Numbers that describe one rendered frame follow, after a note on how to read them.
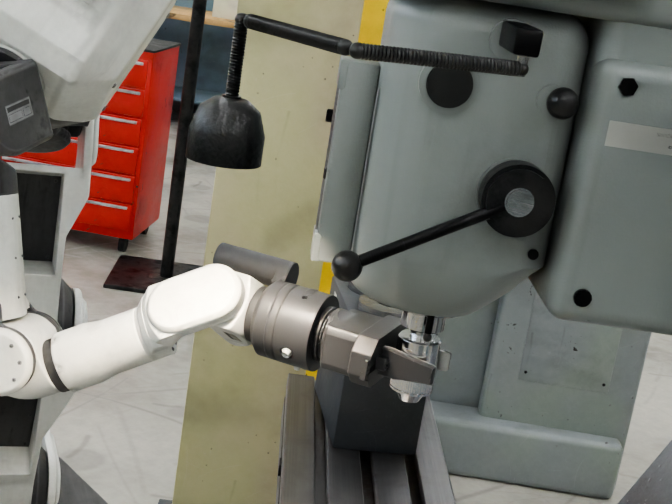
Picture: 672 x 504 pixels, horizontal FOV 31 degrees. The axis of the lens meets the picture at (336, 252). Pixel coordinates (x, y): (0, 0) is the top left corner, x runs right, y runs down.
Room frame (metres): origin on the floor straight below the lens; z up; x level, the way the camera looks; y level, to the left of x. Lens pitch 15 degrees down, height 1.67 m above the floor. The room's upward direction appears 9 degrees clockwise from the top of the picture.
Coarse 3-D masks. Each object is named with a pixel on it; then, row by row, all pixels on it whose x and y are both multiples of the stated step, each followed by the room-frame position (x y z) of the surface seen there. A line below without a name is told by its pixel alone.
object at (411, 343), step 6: (402, 330) 1.24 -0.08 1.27; (408, 330) 1.24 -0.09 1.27; (402, 336) 1.22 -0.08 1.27; (408, 336) 1.22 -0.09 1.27; (432, 336) 1.23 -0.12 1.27; (402, 342) 1.21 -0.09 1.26; (408, 342) 1.21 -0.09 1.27; (414, 342) 1.21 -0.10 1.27; (420, 342) 1.21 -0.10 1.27; (426, 342) 1.21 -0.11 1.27; (432, 342) 1.21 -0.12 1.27; (438, 342) 1.22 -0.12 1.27; (408, 348) 1.21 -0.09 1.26; (414, 348) 1.21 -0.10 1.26; (420, 348) 1.20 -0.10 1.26; (426, 348) 1.21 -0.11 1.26; (432, 348) 1.21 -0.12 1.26; (438, 348) 1.22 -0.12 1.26
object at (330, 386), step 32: (352, 288) 1.68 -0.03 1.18; (320, 384) 1.70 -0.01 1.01; (352, 384) 1.54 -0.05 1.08; (384, 384) 1.55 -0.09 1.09; (352, 416) 1.54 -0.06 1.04; (384, 416) 1.55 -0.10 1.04; (416, 416) 1.56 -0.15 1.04; (352, 448) 1.54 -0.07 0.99; (384, 448) 1.55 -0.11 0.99; (416, 448) 1.56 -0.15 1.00
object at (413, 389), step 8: (408, 352) 1.21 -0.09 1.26; (416, 352) 1.20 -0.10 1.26; (424, 352) 1.21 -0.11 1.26; (432, 352) 1.21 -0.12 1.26; (424, 360) 1.21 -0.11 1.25; (432, 360) 1.21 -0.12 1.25; (392, 384) 1.22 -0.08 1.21; (400, 384) 1.21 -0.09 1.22; (408, 384) 1.21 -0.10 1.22; (416, 384) 1.21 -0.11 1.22; (424, 384) 1.21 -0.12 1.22; (432, 384) 1.22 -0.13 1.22; (400, 392) 1.21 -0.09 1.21; (408, 392) 1.21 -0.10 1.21; (416, 392) 1.21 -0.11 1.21; (424, 392) 1.21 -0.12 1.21
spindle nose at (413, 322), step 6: (402, 312) 1.22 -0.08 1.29; (402, 318) 1.22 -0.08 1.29; (408, 318) 1.21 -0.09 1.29; (414, 318) 1.21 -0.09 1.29; (420, 318) 1.20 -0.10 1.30; (426, 318) 1.20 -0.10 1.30; (438, 318) 1.21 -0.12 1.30; (402, 324) 1.22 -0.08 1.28; (408, 324) 1.21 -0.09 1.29; (414, 324) 1.21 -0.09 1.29; (420, 324) 1.20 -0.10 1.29; (438, 324) 1.21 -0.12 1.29; (444, 324) 1.22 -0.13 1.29; (414, 330) 1.21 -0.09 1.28; (420, 330) 1.20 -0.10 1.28; (432, 330) 1.21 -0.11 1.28; (438, 330) 1.21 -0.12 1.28
